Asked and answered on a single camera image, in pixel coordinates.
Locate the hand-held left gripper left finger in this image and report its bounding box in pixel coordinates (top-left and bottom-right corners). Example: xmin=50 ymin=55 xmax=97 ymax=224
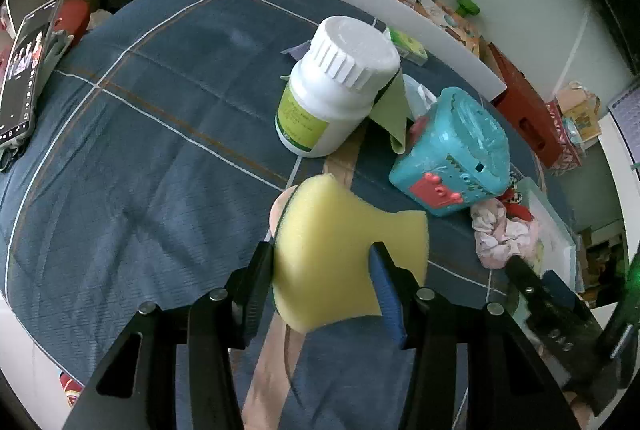
xmin=62 ymin=241 xmax=276 ymax=430

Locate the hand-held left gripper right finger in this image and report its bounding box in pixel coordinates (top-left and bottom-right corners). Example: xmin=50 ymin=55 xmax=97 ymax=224
xmin=369 ymin=241 xmax=583 ymax=430

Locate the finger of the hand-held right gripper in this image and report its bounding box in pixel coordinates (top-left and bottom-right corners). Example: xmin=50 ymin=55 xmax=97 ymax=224
xmin=542 ymin=270 xmax=608 ymax=338
xmin=505 ymin=256 xmax=598 ymax=383

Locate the white tray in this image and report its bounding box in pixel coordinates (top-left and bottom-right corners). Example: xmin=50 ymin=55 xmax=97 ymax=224
xmin=510 ymin=177 xmax=583 ymax=291

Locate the yellow sponge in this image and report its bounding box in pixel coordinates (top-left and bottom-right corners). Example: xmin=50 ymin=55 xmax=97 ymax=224
xmin=272 ymin=174 xmax=431 ymax=333

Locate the light green cloth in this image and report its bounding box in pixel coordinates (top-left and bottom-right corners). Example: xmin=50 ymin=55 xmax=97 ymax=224
xmin=367 ymin=71 xmax=408 ymax=155

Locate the pink round puff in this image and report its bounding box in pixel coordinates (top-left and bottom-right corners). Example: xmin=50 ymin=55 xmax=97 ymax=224
xmin=270 ymin=187 xmax=301 ymax=242

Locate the pink scrunchie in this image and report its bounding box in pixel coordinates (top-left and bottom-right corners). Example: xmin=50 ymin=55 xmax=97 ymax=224
xmin=471 ymin=199 xmax=538 ymax=268

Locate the teal toy box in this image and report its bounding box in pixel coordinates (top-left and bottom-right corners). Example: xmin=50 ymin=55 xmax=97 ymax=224
xmin=389 ymin=86 xmax=511 ymax=217

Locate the blue plaid blanket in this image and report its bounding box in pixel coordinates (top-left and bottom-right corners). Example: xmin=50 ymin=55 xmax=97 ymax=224
xmin=0 ymin=0 xmax=576 ymax=430

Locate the red cardboard box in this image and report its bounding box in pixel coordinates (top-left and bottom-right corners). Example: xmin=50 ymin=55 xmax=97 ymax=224
xmin=487 ymin=43 xmax=568 ymax=168

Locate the white bottle with green label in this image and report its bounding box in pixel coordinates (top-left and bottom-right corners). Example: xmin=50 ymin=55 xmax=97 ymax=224
xmin=274 ymin=15 xmax=402 ymax=157

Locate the green tissue pack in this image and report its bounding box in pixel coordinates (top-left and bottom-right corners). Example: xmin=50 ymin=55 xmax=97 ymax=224
xmin=387 ymin=26 xmax=429 ymax=65

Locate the white board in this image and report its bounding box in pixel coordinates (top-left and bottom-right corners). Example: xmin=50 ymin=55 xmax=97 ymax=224
xmin=332 ymin=0 xmax=507 ymax=101

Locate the colourful picture book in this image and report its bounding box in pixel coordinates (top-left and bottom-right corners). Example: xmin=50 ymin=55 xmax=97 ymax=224
xmin=395 ymin=0 xmax=483 ymax=58

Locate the black smartphone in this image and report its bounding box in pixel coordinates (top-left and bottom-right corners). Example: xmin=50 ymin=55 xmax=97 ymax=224
xmin=0 ymin=0 xmax=63 ymax=146

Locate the red cushion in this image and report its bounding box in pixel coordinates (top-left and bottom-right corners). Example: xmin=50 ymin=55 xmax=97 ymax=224
xmin=54 ymin=0 xmax=92 ymax=42

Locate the light blue drawstring pouch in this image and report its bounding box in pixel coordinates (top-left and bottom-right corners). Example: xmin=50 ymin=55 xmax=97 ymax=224
xmin=402 ymin=74 xmax=441 ymax=118

